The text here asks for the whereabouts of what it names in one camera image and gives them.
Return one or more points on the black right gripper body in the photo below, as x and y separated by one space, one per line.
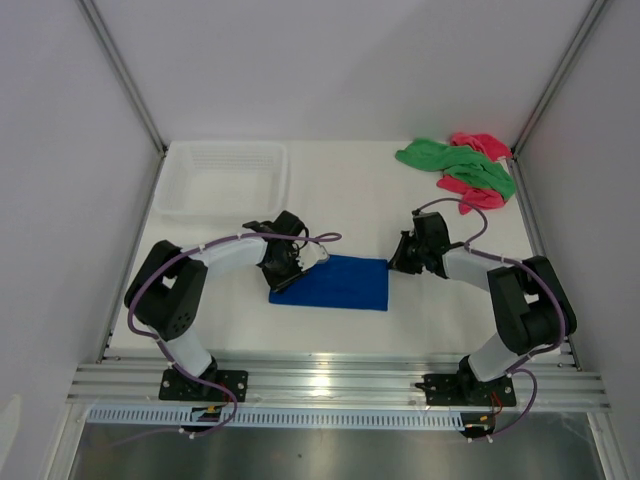
409 257

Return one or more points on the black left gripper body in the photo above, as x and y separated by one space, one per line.
284 270

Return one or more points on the blue towel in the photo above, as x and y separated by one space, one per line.
342 282

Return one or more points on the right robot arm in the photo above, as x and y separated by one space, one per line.
531 310

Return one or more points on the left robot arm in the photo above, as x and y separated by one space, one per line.
165 294

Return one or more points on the pink towel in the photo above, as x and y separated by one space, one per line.
484 198

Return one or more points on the green towel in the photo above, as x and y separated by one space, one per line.
460 162

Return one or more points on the white plastic basket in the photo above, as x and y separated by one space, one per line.
204 181

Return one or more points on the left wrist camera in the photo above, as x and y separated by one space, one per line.
311 255

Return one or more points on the aluminium frame rail right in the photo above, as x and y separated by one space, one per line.
537 242

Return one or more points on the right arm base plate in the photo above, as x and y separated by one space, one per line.
463 390

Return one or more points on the slotted cable duct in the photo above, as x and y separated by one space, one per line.
413 420

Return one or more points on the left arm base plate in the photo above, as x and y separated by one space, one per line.
176 387

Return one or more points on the aluminium front rail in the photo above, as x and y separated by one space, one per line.
335 381

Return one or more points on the aluminium frame post right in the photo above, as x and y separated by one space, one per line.
570 55

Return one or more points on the aluminium frame post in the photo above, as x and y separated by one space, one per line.
570 55
117 64

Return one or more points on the aluminium frame post left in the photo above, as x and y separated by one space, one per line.
117 64

